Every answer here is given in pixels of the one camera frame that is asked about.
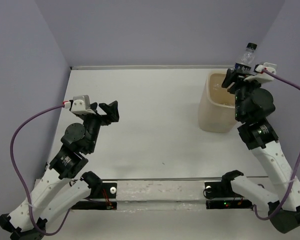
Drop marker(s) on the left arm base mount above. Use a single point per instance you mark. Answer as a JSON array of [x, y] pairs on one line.
[[103, 200]]

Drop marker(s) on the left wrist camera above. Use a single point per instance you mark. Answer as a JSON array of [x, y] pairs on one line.
[[79, 105]]

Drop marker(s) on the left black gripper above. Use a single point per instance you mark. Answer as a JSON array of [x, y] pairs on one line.
[[111, 109]]

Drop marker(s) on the black cap small bottle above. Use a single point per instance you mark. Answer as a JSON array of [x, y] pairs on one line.
[[244, 61]]

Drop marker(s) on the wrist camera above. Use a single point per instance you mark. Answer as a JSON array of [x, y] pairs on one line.
[[263, 73], [79, 105]]

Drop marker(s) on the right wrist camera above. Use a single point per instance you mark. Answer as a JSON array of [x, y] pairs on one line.
[[263, 73]]

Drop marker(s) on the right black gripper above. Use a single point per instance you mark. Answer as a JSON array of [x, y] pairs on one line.
[[231, 75]]

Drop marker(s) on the metal table rail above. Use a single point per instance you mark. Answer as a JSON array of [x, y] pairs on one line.
[[147, 67]]

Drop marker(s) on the beige plastic bin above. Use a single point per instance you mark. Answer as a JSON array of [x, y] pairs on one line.
[[216, 111]]

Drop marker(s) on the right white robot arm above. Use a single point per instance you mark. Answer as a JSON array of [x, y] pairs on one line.
[[262, 141]]

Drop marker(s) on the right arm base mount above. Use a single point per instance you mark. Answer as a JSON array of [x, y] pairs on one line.
[[219, 196]]

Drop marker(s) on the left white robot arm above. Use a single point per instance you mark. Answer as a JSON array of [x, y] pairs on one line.
[[58, 189]]

